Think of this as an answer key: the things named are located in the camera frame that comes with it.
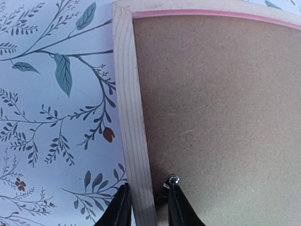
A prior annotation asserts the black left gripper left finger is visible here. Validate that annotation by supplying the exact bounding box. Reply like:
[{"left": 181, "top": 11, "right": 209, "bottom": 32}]
[{"left": 94, "top": 183, "right": 132, "bottom": 226}]

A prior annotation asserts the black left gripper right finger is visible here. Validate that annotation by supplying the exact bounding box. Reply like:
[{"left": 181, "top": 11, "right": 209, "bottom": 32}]
[{"left": 168, "top": 184, "right": 205, "bottom": 226}]

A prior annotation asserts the pink wooden picture frame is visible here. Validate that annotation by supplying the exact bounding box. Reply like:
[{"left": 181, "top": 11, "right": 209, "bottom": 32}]
[{"left": 112, "top": 0, "right": 301, "bottom": 226}]

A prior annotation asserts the brown cardboard backing board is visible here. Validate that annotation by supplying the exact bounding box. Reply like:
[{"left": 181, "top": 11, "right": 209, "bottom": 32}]
[{"left": 134, "top": 16, "right": 301, "bottom": 226}]

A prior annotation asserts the metal frame retaining clip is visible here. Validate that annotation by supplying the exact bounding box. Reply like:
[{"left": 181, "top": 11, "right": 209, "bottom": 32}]
[{"left": 155, "top": 174, "right": 180, "bottom": 204}]

